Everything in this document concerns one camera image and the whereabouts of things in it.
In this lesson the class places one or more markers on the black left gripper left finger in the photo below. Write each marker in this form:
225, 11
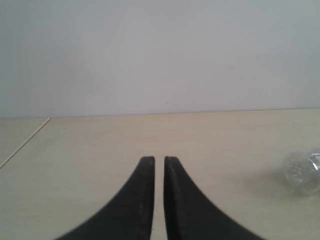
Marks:
128, 215

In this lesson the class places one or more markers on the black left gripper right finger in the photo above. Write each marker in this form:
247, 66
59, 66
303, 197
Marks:
189, 214

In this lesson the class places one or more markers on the clear bottle white barcode label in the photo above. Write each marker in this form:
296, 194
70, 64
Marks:
302, 171

